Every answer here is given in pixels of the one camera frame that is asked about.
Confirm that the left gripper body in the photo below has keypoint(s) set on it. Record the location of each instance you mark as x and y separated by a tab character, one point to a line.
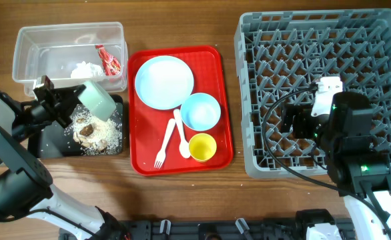
47	110

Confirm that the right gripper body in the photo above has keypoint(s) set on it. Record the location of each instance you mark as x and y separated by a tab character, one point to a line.
305	125

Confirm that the mint green bowl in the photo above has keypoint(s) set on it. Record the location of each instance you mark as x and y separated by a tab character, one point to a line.
97	100

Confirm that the white tissue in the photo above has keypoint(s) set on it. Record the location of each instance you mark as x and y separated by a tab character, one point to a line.
87	71

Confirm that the rice and food scraps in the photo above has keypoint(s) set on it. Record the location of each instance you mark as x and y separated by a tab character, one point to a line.
94	136

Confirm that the red snack wrapper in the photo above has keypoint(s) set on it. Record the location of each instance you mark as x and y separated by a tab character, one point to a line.
110	63

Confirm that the light blue bowl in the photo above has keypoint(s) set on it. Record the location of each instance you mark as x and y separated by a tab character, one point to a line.
200	112

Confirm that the yellow cup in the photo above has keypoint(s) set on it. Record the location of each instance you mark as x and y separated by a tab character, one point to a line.
202	147

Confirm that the large light blue plate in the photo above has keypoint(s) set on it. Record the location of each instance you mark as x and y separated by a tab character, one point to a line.
164	82

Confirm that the white plastic spoon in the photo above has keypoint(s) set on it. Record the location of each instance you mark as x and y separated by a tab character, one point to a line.
183	145

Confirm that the white plastic fork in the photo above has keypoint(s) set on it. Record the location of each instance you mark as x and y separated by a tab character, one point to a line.
161	155

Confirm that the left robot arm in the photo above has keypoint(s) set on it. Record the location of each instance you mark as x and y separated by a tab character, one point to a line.
26	186

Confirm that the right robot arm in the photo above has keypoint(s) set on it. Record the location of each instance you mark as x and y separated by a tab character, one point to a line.
362	174

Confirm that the black waste tray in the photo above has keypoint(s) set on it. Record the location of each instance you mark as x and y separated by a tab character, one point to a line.
51	142

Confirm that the grey dishwasher rack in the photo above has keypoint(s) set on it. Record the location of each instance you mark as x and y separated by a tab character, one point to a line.
279	53

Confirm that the clear plastic bin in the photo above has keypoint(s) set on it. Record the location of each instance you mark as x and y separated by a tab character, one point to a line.
57	50

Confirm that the red serving tray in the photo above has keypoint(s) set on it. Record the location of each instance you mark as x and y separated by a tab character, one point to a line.
147	126

